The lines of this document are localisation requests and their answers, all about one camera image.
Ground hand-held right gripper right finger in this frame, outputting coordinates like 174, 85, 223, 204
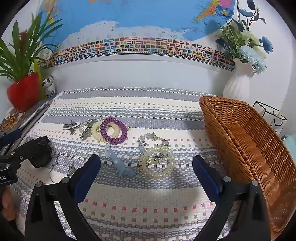
192, 155, 271, 241

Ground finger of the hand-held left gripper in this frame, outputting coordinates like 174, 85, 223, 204
7, 136, 53, 168
0, 129, 23, 147

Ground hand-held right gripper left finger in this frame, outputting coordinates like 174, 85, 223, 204
24, 154, 102, 241

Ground thin silver necklace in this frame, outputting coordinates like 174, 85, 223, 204
48, 153, 76, 178

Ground clear blue hair clip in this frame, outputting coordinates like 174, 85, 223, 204
105, 141, 135, 178

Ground clear yellow spiral hair tie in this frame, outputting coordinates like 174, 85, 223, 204
138, 144, 176, 179

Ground cream spiral hair tie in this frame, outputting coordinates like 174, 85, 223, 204
91, 119, 110, 143

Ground brown wicker basket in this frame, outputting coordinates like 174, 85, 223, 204
199, 96, 296, 235

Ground small yellow spiral hair tie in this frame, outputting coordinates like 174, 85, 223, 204
107, 125, 122, 138

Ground purple spiral hair tie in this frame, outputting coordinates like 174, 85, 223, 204
100, 117, 128, 146

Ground clear bead bracelet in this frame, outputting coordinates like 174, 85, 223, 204
136, 132, 171, 151

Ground person's left hand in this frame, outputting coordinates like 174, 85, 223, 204
0, 185, 17, 221

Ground printed book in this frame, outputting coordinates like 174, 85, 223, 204
0, 94, 63, 141

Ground silver cross hair clip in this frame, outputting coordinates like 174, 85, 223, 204
63, 120, 80, 135

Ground silver metal hair clip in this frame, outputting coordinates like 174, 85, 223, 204
80, 119, 97, 140

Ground green plant in red pot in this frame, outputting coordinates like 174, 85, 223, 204
0, 7, 64, 113

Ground clear bead charm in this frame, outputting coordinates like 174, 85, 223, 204
77, 120, 88, 133

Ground panda figurine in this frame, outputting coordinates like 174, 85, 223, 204
42, 75, 57, 98

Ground striped woven table mat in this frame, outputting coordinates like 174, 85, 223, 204
9, 86, 263, 241

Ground white paper bag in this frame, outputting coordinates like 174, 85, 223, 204
252, 100, 287, 137

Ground blue white artificial flower bouquet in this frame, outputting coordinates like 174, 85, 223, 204
215, 0, 274, 75

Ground world map wall poster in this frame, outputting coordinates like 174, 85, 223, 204
35, 0, 237, 74

